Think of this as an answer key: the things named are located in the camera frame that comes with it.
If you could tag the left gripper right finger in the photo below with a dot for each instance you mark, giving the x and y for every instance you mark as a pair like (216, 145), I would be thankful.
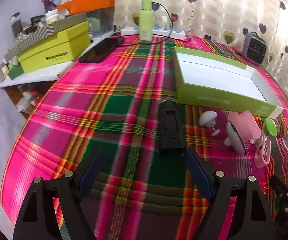
(251, 218)

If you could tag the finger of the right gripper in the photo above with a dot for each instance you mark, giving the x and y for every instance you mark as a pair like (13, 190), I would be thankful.
(279, 188)

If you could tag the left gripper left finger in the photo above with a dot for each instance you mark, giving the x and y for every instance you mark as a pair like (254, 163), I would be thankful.
(37, 219)

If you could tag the pink grey hair clip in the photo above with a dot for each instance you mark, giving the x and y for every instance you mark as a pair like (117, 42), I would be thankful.
(263, 151)

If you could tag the green lid white jar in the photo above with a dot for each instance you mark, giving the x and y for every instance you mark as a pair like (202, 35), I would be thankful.
(269, 127)

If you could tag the pink hair claw clip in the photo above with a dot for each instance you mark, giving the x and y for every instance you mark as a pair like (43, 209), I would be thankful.
(246, 126)

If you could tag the white mushroom-shaped hook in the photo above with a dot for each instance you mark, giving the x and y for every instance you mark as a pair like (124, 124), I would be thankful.
(208, 120)

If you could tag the black rectangular device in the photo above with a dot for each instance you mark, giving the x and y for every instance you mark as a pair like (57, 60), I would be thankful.
(171, 131)

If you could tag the brown walnut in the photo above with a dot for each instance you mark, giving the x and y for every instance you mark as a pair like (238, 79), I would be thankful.
(281, 127)

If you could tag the grey mini fan heater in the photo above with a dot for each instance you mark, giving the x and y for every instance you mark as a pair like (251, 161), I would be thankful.
(254, 48)

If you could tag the green white open box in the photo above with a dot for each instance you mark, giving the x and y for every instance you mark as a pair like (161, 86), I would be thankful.
(210, 80)

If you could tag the plaid pink green bedspread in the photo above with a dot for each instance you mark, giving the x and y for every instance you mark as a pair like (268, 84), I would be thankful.
(113, 105)

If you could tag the white bedside shelf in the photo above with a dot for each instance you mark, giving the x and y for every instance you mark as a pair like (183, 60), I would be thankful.
(51, 73)

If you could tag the chevron patterned box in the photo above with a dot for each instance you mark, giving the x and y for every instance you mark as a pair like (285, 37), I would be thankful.
(25, 41)

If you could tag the lime green shoe box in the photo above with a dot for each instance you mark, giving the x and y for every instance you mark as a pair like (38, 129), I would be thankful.
(62, 47)

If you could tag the black smartphone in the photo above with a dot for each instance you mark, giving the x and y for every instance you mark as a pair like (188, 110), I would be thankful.
(102, 50)

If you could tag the heart patterned curtain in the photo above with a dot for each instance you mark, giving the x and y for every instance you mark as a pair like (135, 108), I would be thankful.
(223, 21)

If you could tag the white blue power strip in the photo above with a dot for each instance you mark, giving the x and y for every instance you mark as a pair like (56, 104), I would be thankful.
(174, 34)

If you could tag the dark glass jar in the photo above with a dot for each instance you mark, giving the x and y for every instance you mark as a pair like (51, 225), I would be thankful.
(16, 25)

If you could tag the green lotion bottle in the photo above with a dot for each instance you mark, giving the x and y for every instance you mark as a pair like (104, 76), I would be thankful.
(146, 21)

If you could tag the orange storage bin lid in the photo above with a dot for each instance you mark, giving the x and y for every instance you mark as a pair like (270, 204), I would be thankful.
(81, 6)

